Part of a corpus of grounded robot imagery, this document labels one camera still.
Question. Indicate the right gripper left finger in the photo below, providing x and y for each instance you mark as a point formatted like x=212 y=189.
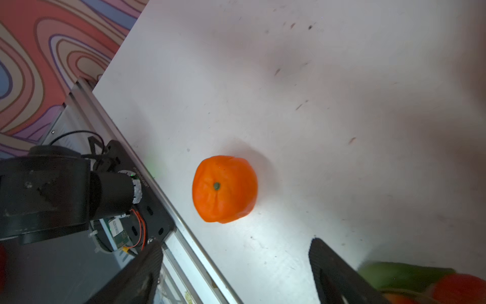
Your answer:
x=137 y=281

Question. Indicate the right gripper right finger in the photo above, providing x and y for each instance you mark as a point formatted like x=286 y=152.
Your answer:
x=336 y=281

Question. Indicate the red grape bunch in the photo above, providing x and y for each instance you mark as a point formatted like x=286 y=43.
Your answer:
x=405 y=283

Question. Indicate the large orange mandarin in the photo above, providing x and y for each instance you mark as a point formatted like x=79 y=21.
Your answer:
x=224 y=189

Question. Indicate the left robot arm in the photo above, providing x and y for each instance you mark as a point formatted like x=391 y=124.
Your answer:
x=52 y=192

